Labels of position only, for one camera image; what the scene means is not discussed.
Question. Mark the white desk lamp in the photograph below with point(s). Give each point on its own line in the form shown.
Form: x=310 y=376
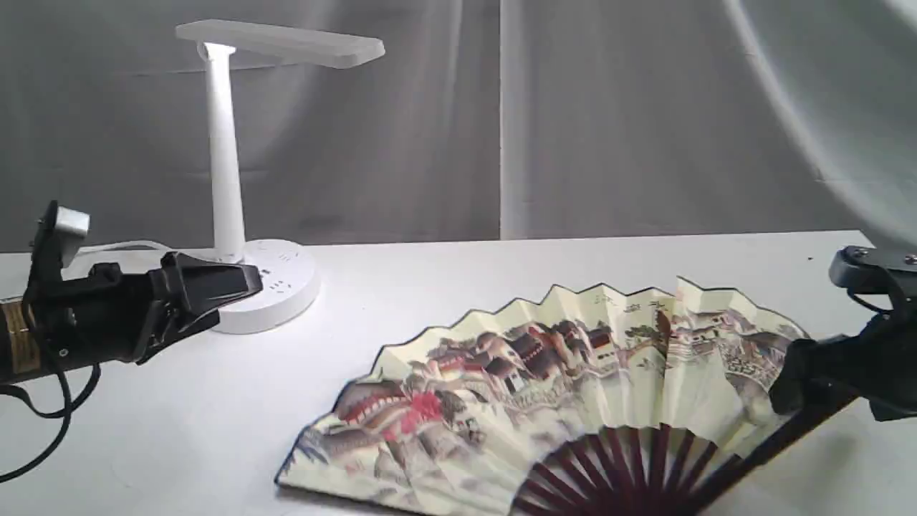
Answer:
x=290 y=277

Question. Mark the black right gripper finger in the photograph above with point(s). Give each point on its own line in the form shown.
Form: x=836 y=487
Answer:
x=816 y=369

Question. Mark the grey fabric backdrop curtain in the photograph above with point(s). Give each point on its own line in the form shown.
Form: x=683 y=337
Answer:
x=484 y=120

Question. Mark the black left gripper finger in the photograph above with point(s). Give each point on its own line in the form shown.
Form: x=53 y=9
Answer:
x=172 y=331
x=205 y=286

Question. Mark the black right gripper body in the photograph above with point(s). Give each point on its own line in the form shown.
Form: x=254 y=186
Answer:
x=885 y=350

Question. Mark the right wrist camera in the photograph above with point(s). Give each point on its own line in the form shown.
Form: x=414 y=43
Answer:
x=872 y=271

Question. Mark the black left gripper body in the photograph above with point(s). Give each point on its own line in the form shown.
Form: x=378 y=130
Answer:
x=107 y=315

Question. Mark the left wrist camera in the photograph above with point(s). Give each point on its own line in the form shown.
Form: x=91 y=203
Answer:
x=60 y=235

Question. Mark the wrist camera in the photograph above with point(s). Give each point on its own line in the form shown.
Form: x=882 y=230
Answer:
x=872 y=271
x=60 y=235

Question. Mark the painted paper folding fan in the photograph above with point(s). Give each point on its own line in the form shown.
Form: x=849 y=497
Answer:
x=590 y=402

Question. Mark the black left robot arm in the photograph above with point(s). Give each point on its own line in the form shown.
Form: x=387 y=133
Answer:
x=21 y=360

